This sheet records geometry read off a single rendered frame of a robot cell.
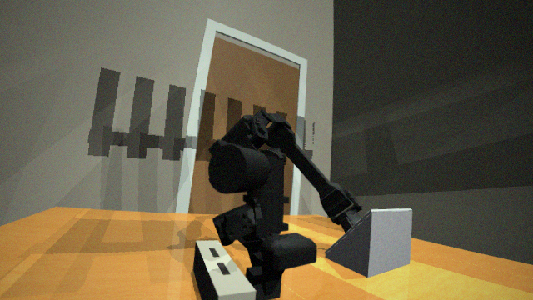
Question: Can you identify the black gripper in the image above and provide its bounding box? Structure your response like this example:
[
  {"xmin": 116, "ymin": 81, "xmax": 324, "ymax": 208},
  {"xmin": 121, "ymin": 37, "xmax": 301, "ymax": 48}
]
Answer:
[{"xmin": 237, "ymin": 190, "xmax": 317, "ymax": 295}]

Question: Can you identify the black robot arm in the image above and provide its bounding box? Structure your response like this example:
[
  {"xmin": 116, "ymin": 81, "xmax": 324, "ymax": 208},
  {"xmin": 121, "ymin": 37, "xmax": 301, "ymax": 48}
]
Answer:
[{"xmin": 208, "ymin": 110, "xmax": 361, "ymax": 246}]

